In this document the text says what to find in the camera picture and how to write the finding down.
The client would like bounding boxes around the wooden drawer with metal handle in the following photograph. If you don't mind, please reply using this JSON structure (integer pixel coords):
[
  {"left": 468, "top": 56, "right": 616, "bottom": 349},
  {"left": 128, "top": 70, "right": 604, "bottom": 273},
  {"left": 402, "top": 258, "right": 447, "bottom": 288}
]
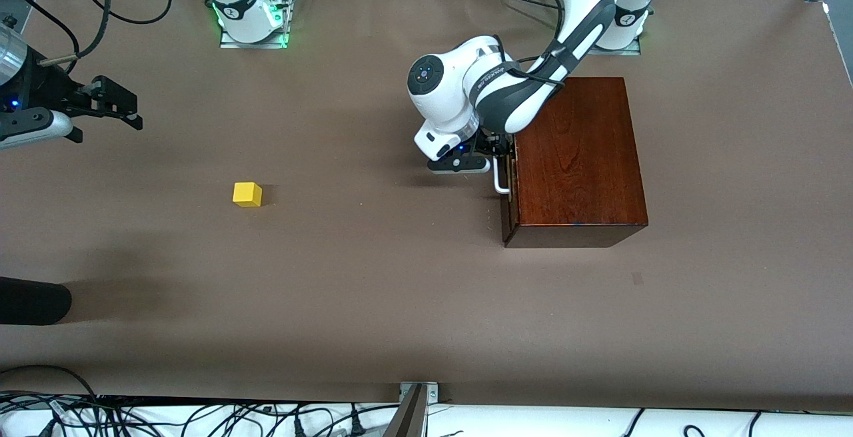
[{"left": 493, "top": 134, "right": 519, "bottom": 224}]

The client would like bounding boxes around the yellow cube block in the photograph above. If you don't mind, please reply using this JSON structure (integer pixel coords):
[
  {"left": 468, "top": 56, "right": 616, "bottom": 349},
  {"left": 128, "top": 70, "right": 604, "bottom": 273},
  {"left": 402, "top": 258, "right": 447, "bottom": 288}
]
[{"left": 233, "top": 182, "right": 263, "bottom": 209}]

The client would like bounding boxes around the dark wooden cabinet box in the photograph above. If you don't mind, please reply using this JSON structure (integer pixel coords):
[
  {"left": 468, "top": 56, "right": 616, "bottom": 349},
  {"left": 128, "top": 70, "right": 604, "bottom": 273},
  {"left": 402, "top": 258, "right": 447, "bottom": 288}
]
[{"left": 501, "top": 77, "right": 649, "bottom": 248}]

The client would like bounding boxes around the brown table cover sheet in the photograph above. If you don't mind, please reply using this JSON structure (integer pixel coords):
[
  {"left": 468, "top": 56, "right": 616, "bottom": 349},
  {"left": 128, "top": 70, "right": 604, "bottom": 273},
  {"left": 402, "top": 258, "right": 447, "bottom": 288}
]
[{"left": 0, "top": 0, "right": 853, "bottom": 412}]

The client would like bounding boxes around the black cylindrical object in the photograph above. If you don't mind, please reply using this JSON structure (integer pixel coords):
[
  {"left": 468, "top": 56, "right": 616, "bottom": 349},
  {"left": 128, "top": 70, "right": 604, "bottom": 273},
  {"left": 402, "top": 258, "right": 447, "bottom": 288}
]
[{"left": 0, "top": 277, "right": 72, "bottom": 326}]

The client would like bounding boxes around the dark metal beam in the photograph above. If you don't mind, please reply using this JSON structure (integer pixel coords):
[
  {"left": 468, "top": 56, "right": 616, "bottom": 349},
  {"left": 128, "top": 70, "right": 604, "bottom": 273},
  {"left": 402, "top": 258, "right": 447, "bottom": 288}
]
[{"left": 383, "top": 384, "right": 428, "bottom": 437}]

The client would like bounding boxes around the black thin arm cable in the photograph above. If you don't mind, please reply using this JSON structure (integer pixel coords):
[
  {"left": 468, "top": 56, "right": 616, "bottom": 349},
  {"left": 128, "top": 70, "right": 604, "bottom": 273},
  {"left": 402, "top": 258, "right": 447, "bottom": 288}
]
[{"left": 3, "top": 0, "right": 82, "bottom": 59}]

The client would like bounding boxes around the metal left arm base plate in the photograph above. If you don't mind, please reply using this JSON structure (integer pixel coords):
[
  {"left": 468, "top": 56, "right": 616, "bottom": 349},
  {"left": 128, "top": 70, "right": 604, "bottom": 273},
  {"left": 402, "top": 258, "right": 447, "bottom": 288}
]
[{"left": 585, "top": 36, "right": 642, "bottom": 56}]

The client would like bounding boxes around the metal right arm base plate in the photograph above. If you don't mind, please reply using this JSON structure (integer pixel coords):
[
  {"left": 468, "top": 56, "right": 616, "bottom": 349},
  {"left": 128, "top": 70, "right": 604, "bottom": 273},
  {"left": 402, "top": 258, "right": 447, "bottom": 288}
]
[{"left": 220, "top": 0, "right": 289, "bottom": 49}]

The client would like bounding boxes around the small metal bracket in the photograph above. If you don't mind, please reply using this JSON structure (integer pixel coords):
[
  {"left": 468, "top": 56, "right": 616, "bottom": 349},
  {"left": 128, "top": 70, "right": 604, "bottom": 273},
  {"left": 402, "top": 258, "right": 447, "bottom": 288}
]
[{"left": 399, "top": 381, "right": 439, "bottom": 403}]

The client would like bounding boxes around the black floor loop cable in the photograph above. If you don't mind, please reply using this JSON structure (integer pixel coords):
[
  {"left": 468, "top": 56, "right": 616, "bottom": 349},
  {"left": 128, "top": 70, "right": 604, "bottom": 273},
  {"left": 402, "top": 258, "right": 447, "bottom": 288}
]
[{"left": 0, "top": 364, "right": 102, "bottom": 402}]

